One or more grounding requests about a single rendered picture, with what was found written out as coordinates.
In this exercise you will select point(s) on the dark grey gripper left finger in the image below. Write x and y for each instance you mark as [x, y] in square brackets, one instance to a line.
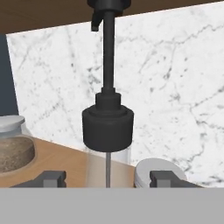
[53, 178]

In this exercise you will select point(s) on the clear pump bottle black top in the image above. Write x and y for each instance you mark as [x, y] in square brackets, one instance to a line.
[108, 128]

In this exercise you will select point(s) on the glass jar with grey lid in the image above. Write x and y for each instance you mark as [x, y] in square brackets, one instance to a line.
[13, 145]

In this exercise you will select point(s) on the white round shaker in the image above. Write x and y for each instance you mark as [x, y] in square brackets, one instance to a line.
[159, 166]

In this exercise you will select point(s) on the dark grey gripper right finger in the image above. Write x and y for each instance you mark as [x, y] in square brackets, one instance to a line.
[162, 178]

